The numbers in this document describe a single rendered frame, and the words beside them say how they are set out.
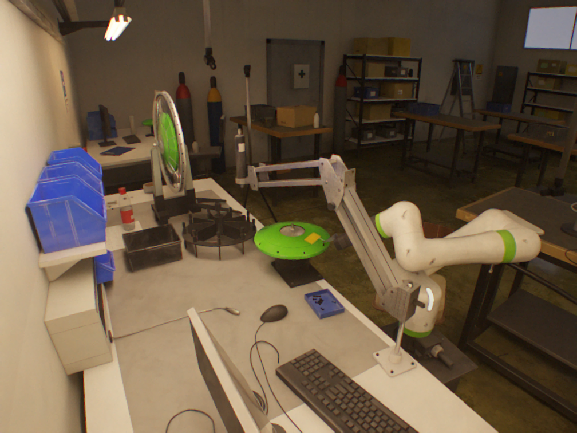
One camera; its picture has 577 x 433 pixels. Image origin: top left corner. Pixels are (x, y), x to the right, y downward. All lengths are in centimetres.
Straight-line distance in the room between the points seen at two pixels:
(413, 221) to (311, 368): 55
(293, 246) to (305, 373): 51
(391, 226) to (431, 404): 54
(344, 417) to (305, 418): 10
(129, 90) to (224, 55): 157
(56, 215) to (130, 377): 52
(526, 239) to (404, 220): 44
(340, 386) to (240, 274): 68
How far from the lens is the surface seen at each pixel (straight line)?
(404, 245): 114
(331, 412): 98
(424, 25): 873
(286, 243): 136
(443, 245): 119
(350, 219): 102
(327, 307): 131
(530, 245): 136
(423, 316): 127
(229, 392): 63
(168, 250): 160
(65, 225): 120
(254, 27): 629
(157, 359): 119
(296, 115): 434
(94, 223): 119
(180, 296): 141
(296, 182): 111
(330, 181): 100
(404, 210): 117
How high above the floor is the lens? 174
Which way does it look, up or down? 24 degrees down
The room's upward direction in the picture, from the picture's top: straight up
